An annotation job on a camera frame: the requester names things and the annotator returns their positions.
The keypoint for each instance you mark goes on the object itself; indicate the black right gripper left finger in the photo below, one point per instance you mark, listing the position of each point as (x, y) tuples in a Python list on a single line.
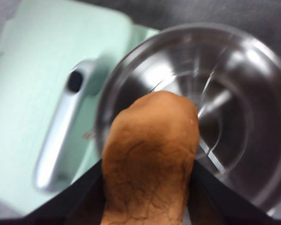
[(79, 201)]

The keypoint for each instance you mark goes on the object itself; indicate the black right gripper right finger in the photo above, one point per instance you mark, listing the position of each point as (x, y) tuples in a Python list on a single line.
[(213, 201)]

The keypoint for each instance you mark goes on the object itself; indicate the mint green steamer pot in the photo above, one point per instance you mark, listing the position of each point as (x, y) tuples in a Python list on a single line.
[(248, 105)]

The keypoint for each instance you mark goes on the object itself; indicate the brown potato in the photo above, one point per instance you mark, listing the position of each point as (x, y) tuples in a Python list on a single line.
[(150, 164)]

